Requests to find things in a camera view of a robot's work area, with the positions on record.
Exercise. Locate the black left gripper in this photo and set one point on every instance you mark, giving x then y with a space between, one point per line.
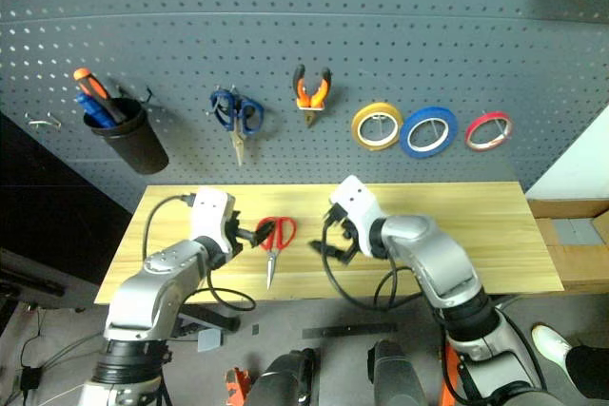
234 232

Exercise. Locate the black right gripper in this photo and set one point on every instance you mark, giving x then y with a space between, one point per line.
339 218

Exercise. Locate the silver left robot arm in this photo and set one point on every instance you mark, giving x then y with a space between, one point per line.
143 292

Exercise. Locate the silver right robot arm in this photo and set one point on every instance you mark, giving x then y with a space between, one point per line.
442 258

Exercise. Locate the yellow tape roll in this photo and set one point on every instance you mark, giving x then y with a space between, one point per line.
364 137

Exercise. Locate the blue tape roll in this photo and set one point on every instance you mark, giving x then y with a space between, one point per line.
409 142

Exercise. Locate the red tape roll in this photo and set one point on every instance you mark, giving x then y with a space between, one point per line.
473 130

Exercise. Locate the grey pegboard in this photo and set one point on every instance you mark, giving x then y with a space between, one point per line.
304 21

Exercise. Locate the bare metal pegboard hook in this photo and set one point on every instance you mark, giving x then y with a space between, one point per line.
43 123

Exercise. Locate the black flat ruler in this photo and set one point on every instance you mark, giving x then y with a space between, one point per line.
347 330

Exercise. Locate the small dark floor piece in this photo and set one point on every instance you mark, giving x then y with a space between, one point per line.
255 330

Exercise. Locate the wooden table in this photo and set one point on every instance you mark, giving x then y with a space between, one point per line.
428 244

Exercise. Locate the grey flat plate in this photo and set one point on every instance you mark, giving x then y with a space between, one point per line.
209 340

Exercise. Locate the dark rounded robot shape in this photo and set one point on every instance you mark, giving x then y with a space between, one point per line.
283 382
395 373

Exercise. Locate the white pliers holder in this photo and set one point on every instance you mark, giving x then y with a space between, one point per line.
311 104

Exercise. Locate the orange and black clamp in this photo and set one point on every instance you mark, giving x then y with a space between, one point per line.
235 384

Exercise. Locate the black plastic cup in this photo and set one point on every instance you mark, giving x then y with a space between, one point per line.
135 144

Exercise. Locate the orange and black pliers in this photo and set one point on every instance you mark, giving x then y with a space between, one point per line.
311 92

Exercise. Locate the black cup holder hook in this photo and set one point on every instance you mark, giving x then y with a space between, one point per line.
143 94

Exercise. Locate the white shoe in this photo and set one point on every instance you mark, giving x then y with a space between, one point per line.
549 342

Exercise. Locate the brown cardboard box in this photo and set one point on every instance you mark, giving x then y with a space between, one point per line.
578 263

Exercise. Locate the white panel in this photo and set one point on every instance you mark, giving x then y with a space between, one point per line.
580 163

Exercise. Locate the black power adapter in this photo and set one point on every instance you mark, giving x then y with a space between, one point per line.
29 378

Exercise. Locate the dark trouser leg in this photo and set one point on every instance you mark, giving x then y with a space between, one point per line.
590 370

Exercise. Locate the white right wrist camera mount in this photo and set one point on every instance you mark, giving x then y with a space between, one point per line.
361 206

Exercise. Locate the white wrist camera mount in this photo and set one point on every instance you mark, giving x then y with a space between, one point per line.
361 206
209 216

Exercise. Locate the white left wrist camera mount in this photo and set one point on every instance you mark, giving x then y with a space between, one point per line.
209 216

